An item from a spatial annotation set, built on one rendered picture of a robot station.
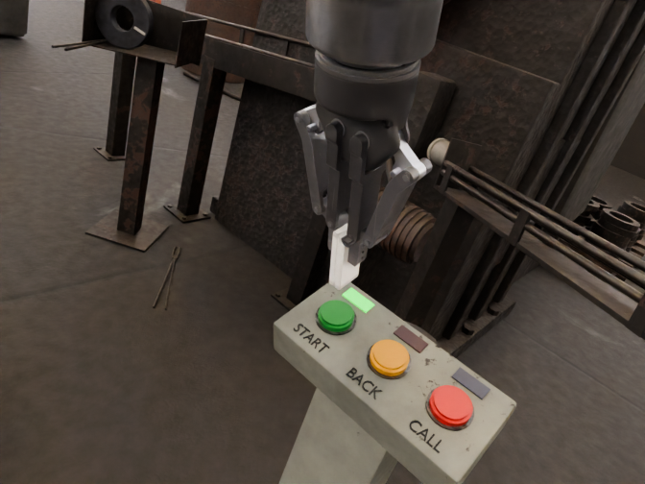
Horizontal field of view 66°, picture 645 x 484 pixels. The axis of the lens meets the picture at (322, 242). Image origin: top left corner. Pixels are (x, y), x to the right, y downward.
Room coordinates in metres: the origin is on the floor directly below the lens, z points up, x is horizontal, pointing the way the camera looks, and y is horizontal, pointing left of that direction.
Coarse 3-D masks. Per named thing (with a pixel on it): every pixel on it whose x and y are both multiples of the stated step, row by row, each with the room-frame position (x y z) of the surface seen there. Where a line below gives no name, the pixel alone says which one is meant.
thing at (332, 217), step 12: (336, 120) 0.39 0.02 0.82; (336, 132) 0.38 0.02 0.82; (336, 144) 0.38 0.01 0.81; (336, 156) 0.39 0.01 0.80; (336, 168) 0.39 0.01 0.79; (348, 168) 0.41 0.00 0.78; (336, 180) 0.40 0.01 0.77; (348, 180) 0.41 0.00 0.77; (336, 192) 0.40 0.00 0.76; (348, 192) 0.42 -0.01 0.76; (336, 204) 0.41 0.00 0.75; (348, 204) 0.42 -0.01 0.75; (336, 216) 0.41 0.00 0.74
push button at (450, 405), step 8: (440, 392) 0.38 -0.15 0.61; (448, 392) 0.38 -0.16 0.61; (456, 392) 0.38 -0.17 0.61; (464, 392) 0.39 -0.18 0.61; (432, 400) 0.37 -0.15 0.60; (440, 400) 0.37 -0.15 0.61; (448, 400) 0.37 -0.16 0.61; (456, 400) 0.37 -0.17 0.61; (464, 400) 0.38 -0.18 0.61; (432, 408) 0.37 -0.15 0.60; (440, 408) 0.36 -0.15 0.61; (448, 408) 0.37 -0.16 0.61; (456, 408) 0.37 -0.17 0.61; (464, 408) 0.37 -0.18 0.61; (472, 408) 0.37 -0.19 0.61; (440, 416) 0.36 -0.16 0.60; (448, 416) 0.36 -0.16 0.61; (456, 416) 0.36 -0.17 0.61; (464, 416) 0.36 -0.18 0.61; (448, 424) 0.36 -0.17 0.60; (456, 424) 0.36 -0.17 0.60
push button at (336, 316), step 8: (328, 304) 0.46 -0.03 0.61; (336, 304) 0.46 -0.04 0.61; (344, 304) 0.47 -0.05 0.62; (320, 312) 0.45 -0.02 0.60; (328, 312) 0.45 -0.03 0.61; (336, 312) 0.45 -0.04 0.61; (344, 312) 0.45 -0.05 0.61; (352, 312) 0.46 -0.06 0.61; (320, 320) 0.44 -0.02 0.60; (328, 320) 0.44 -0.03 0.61; (336, 320) 0.44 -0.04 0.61; (344, 320) 0.44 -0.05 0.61; (352, 320) 0.45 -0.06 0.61; (328, 328) 0.44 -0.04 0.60; (336, 328) 0.44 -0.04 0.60; (344, 328) 0.44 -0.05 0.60
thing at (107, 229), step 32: (96, 0) 1.38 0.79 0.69; (96, 32) 1.40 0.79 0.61; (160, 32) 1.53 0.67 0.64; (192, 32) 1.43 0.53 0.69; (160, 64) 1.43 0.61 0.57; (128, 160) 1.40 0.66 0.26; (128, 192) 1.41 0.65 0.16; (96, 224) 1.40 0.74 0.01; (128, 224) 1.41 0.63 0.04; (160, 224) 1.53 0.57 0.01
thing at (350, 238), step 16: (352, 144) 0.37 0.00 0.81; (352, 160) 0.38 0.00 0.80; (352, 176) 0.38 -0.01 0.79; (368, 176) 0.38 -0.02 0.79; (352, 192) 0.39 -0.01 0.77; (368, 192) 0.39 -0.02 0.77; (352, 208) 0.39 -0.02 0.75; (368, 208) 0.40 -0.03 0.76; (352, 224) 0.40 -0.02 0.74; (368, 224) 0.41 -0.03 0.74; (352, 240) 0.40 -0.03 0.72
